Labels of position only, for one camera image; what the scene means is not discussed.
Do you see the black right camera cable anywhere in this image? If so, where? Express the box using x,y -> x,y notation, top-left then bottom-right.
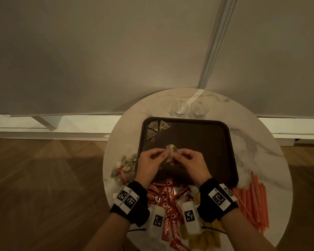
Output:
201,226 -> 227,235

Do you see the black wristband with markers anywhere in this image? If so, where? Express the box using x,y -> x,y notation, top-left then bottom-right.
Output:
110,180 -> 150,228
197,178 -> 239,224

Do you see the perforated metal wall rail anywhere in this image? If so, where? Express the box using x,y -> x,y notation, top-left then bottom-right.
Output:
197,0 -> 239,90

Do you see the pile of red Nescafe sachets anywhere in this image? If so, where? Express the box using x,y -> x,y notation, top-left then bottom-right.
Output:
118,168 -> 199,251

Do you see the black right wristband with markers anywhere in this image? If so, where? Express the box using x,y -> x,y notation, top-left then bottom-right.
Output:
197,178 -> 239,224

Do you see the pile of tea bags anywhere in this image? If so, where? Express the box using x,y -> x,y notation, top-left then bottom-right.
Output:
111,153 -> 139,181

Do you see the pile of yellow sachets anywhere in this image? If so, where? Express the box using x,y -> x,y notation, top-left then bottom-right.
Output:
179,192 -> 223,251

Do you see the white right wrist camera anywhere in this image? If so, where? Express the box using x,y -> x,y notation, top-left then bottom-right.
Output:
182,201 -> 202,236

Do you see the person's right hand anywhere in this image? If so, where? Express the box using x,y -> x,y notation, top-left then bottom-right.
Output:
172,148 -> 213,189

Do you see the pile of orange stick packets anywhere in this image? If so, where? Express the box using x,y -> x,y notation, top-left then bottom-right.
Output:
231,171 -> 270,234

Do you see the person's right forearm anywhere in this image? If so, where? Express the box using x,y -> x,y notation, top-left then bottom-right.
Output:
219,207 -> 278,251

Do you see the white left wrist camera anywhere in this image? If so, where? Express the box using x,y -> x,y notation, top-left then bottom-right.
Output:
148,205 -> 167,239

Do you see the person's left hand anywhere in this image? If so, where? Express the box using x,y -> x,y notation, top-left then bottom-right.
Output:
134,148 -> 171,190

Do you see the clear glass cup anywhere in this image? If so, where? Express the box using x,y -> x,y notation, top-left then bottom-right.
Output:
190,100 -> 209,118
171,99 -> 190,117

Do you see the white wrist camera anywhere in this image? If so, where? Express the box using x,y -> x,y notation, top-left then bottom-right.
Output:
182,201 -> 202,236
148,205 -> 167,239

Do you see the dark brown tray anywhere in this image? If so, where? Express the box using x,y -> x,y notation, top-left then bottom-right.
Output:
135,117 -> 239,190

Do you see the round white marble table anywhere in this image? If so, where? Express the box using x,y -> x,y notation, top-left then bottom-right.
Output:
0,114 -> 314,146

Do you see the person's left forearm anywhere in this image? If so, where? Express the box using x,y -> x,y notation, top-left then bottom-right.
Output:
83,213 -> 133,251

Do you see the black left wristband with markers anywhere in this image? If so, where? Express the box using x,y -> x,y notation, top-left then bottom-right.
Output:
110,180 -> 150,228

